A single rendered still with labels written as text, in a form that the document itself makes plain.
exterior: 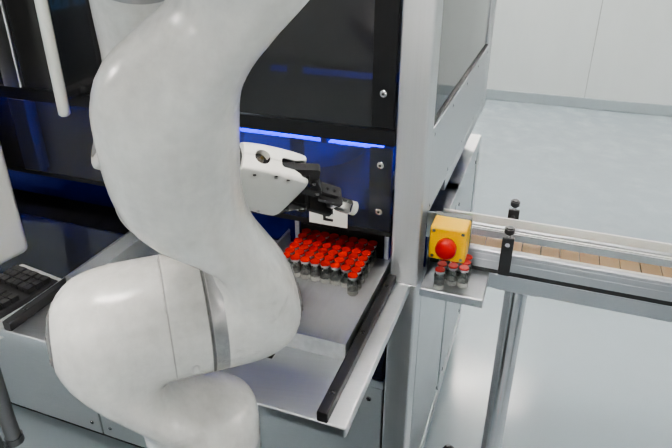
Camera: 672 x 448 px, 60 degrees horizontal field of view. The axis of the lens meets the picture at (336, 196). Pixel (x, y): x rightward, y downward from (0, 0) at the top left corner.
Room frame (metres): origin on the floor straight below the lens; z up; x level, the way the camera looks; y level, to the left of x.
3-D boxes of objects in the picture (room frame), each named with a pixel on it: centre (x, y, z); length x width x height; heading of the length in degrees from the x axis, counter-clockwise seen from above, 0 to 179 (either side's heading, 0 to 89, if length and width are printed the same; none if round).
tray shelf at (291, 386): (0.98, 0.23, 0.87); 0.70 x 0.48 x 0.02; 70
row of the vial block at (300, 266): (1.03, 0.03, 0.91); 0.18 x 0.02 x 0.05; 70
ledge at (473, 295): (1.04, -0.26, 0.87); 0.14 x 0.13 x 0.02; 160
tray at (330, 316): (0.99, 0.05, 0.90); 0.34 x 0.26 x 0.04; 160
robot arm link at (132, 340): (0.45, 0.17, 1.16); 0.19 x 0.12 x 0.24; 110
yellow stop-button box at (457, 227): (1.01, -0.23, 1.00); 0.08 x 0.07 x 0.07; 160
